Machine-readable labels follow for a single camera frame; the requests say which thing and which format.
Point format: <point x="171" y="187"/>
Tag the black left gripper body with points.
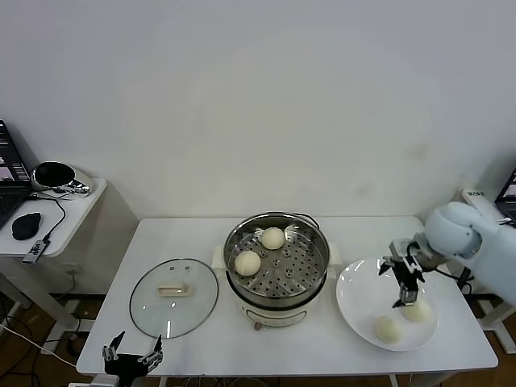
<point x="124" y="364"/>

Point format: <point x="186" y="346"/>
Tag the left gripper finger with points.
<point x="155" y="355"/>
<point x="109" y="350"/>

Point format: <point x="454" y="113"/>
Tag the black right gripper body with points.
<point x="409" y="274"/>

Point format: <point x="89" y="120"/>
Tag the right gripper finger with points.
<point x="408" y="295"/>
<point x="386" y="266"/>

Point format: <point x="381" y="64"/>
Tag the white steamed baozi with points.
<point x="273" y="238"/>
<point x="247" y="263"/>
<point x="421" y="313"/>
<point x="388" y="329"/>

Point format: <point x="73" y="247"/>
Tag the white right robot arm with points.
<point x="455" y="230"/>

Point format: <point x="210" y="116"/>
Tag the perforated steel steamer basket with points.
<point x="306" y="274"/>

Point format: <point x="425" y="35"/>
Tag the white round plate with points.
<point x="359" y="298"/>

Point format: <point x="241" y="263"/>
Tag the cream electric cooker base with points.
<point x="274" y="312"/>

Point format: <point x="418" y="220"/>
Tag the grey usb hub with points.
<point x="35" y="252"/>

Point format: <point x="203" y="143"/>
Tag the black laptop showing video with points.
<point x="508" y="189"/>

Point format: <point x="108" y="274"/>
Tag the white side desk with gadget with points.
<point x="76" y="209"/>

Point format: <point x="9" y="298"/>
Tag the black computer mouse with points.
<point x="26" y="225"/>

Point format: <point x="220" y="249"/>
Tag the black laptop with dark keyboard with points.
<point x="12" y="173"/>

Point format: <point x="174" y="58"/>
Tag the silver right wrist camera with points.
<point x="400" y="246"/>

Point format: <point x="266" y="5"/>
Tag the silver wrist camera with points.
<point x="400" y="246"/>
<point x="104" y="381"/>

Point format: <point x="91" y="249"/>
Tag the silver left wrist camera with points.
<point x="104" y="381"/>

